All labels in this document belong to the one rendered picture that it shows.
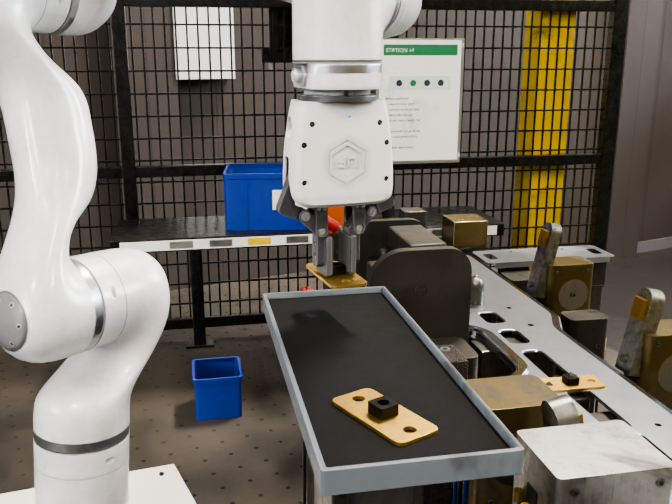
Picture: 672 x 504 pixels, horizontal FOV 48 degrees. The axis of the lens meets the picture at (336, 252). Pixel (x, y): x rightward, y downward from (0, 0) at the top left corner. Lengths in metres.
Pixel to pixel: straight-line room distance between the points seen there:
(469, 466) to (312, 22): 0.40
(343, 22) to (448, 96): 1.28
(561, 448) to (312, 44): 0.40
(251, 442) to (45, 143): 0.76
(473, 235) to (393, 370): 1.07
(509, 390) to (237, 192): 1.02
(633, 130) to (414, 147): 3.69
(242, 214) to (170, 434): 0.51
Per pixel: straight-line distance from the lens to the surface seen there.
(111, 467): 1.04
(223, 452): 1.46
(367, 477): 0.50
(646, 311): 1.12
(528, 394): 0.81
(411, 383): 0.62
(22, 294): 0.92
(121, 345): 1.02
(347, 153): 0.70
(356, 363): 0.66
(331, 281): 0.73
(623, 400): 1.02
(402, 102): 1.92
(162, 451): 1.48
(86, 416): 1.00
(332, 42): 0.68
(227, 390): 1.55
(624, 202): 5.57
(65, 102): 0.96
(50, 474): 1.04
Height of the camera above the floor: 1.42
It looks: 15 degrees down
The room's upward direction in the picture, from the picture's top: straight up
